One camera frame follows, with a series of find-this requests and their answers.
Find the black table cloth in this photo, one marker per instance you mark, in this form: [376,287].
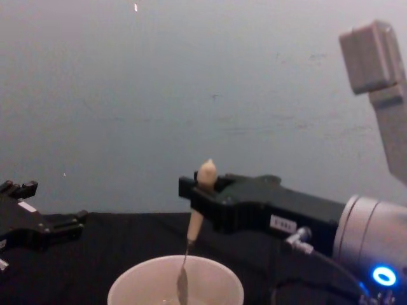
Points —
[95,254]

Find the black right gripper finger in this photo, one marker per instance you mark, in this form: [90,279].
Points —
[187,187]

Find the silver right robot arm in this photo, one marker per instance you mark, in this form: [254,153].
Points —
[369,228]

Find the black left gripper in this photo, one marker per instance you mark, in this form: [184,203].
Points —
[19,225]

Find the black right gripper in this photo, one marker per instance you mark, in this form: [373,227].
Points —
[311,216]

